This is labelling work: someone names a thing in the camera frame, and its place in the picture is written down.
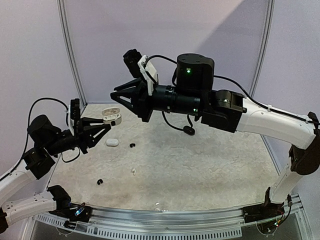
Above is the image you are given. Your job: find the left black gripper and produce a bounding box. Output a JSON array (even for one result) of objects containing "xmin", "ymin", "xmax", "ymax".
[{"xmin": 44, "ymin": 116, "xmax": 111, "ymax": 156}]

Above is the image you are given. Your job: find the small white charging case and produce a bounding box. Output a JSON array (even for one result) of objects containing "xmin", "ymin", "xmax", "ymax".
[{"xmin": 101, "ymin": 107, "xmax": 122, "ymax": 126}]

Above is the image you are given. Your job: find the white oval charging case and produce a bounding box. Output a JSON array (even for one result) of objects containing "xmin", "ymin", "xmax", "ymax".
[{"xmin": 105, "ymin": 138, "xmax": 119, "ymax": 147}]

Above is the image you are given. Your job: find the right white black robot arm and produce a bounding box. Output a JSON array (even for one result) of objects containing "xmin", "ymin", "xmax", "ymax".
[{"xmin": 110, "ymin": 50, "xmax": 320, "ymax": 218}]

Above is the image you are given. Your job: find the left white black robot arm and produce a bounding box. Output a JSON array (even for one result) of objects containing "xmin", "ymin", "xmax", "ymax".
[{"xmin": 0, "ymin": 114, "xmax": 113, "ymax": 232}]

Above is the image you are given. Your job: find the black charging case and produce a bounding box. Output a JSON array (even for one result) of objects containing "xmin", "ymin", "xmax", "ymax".
[{"xmin": 183, "ymin": 125, "xmax": 195, "ymax": 136}]

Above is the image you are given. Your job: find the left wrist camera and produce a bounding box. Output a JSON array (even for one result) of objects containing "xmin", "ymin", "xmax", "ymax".
[{"xmin": 66, "ymin": 98, "xmax": 81, "ymax": 136}]

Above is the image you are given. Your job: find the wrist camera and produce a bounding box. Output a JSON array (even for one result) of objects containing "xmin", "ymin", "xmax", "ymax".
[
  {"xmin": 123, "ymin": 49, "xmax": 159, "ymax": 96},
  {"xmin": 66, "ymin": 98, "xmax": 81, "ymax": 136}
]

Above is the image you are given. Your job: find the left aluminium frame post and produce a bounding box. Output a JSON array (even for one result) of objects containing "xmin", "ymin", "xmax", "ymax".
[{"xmin": 57, "ymin": 0, "xmax": 88, "ymax": 108}]

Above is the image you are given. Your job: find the aluminium frame post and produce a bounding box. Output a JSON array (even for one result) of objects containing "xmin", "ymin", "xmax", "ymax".
[
  {"xmin": 57, "ymin": 0, "xmax": 88, "ymax": 108},
  {"xmin": 249, "ymin": 0, "xmax": 275, "ymax": 97}
]

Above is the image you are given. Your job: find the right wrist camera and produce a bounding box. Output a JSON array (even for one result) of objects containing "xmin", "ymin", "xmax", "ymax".
[{"xmin": 123, "ymin": 49, "xmax": 159, "ymax": 96}]

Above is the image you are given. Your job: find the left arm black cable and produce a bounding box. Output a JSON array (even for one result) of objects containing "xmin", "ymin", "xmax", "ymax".
[{"xmin": 0, "ymin": 97, "xmax": 81, "ymax": 181}]

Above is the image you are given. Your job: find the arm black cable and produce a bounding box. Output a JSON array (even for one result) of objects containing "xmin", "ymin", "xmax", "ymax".
[
  {"xmin": 147, "ymin": 55, "xmax": 320, "ymax": 132},
  {"xmin": 0, "ymin": 97, "xmax": 81, "ymax": 181}
]

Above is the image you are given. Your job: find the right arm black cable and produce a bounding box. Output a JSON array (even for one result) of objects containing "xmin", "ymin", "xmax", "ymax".
[{"xmin": 147, "ymin": 55, "xmax": 320, "ymax": 132}]

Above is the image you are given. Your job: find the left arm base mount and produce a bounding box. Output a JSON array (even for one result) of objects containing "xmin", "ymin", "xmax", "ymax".
[{"xmin": 49, "ymin": 203, "xmax": 93, "ymax": 223}]

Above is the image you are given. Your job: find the right aluminium frame post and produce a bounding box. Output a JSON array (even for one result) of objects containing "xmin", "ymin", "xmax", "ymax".
[{"xmin": 249, "ymin": 0, "xmax": 275, "ymax": 97}]

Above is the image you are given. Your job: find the aluminium front rail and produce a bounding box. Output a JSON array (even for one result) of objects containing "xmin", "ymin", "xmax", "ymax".
[{"xmin": 24, "ymin": 194, "xmax": 313, "ymax": 240}]

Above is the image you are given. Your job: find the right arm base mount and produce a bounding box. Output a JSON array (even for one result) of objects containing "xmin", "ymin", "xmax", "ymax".
[{"xmin": 241, "ymin": 202, "xmax": 285, "ymax": 224}]

